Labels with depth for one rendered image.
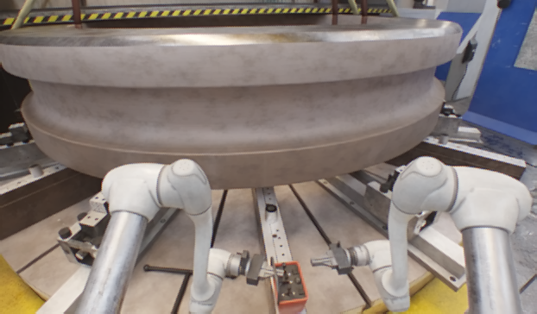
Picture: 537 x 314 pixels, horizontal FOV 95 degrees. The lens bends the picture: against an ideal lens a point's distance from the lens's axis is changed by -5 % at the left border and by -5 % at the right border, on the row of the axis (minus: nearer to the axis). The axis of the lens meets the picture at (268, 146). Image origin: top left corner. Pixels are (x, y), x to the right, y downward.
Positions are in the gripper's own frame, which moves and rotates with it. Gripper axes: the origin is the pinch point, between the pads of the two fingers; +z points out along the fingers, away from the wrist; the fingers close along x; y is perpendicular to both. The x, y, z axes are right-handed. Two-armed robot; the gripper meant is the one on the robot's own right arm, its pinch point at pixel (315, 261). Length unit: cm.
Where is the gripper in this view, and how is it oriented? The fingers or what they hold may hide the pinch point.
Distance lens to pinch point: 124.7
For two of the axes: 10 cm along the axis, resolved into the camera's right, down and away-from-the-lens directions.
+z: -9.9, 0.7, -1.2
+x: 1.4, 4.7, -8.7
